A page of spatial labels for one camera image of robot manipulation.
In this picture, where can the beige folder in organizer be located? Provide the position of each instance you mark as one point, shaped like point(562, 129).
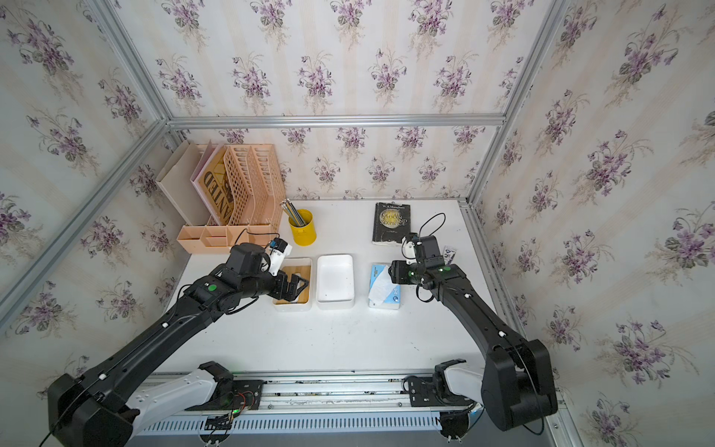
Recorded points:
point(174, 180)

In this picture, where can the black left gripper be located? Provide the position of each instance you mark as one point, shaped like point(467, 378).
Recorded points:
point(291, 292)

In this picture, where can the brown book in organizer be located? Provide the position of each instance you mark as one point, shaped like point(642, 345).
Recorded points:
point(214, 186)

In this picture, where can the pink desk file organizer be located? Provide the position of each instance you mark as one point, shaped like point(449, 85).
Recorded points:
point(257, 188)

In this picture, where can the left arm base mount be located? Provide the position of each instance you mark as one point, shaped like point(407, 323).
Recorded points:
point(240, 395)

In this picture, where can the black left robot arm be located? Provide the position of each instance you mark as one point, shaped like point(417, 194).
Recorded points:
point(106, 406)

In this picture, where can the white bamboo tissue box lid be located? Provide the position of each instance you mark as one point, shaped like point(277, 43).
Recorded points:
point(304, 268)

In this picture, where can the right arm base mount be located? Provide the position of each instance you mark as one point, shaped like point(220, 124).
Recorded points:
point(425, 391)

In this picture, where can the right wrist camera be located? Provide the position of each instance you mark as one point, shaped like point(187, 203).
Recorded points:
point(408, 247)

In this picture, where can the yellow pen cup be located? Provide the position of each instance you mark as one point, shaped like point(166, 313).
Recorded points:
point(304, 232)

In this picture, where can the blue tissue paper pack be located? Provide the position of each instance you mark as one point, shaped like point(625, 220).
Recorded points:
point(383, 293)

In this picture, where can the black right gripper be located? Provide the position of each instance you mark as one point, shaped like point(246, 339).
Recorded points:
point(397, 272)

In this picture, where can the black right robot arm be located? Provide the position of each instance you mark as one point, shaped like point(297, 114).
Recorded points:
point(518, 385)

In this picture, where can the white tissue box base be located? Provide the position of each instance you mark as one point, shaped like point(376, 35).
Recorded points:
point(336, 282)

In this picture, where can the toothpaste tube box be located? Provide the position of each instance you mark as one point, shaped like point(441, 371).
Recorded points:
point(449, 254)

